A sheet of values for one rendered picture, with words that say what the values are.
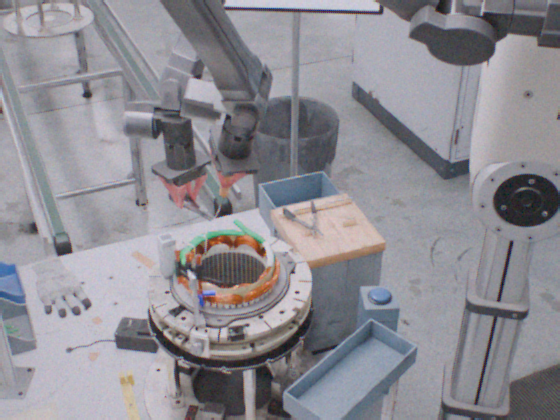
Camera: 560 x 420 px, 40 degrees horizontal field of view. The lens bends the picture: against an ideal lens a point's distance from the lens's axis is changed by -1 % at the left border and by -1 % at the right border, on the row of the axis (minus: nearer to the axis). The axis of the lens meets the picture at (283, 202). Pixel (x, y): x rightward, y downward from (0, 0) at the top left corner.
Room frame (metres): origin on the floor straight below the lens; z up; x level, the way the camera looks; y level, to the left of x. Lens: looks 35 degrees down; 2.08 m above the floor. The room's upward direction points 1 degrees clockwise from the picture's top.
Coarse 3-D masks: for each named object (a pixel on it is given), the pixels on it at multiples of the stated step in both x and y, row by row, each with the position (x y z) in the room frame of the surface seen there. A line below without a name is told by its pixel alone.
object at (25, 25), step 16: (16, 0) 3.23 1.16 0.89; (16, 16) 3.23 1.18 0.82; (32, 16) 3.29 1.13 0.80; (48, 16) 3.28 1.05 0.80; (64, 16) 3.29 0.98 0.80; (80, 16) 3.26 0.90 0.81; (16, 32) 3.10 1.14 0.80; (32, 32) 3.10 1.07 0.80; (48, 32) 3.10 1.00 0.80; (64, 32) 3.10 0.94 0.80
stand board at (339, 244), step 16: (288, 208) 1.45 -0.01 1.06; (336, 208) 1.45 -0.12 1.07; (352, 208) 1.45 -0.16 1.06; (288, 224) 1.39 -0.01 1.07; (320, 224) 1.39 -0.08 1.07; (336, 224) 1.39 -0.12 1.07; (368, 224) 1.39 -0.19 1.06; (288, 240) 1.34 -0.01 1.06; (304, 240) 1.33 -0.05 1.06; (320, 240) 1.33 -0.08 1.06; (336, 240) 1.33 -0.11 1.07; (352, 240) 1.33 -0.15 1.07; (368, 240) 1.33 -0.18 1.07; (384, 240) 1.33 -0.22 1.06; (304, 256) 1.27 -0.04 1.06; (320, 256) 1.28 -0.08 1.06; (336, 256) 1.28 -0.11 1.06; (352, 256) 1.30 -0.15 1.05
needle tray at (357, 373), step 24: (360, 336) 1.06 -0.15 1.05; (384, 336) 1.06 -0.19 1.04; (336, 360) 1.01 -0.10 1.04; (360, 360) 1.02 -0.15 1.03; (384, 360) 1.02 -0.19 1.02; (408, 360) 1.00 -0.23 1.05; (312, 384) 0.96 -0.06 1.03; (336, 384) 0.96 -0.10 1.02; (360, 384) 0.96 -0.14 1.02; (384, 384) 0.94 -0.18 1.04; (288, 408) 0.90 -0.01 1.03; (312, 408) 0.90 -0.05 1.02; (336, 408) 0.90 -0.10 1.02; (360, 408) 0.89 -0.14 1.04
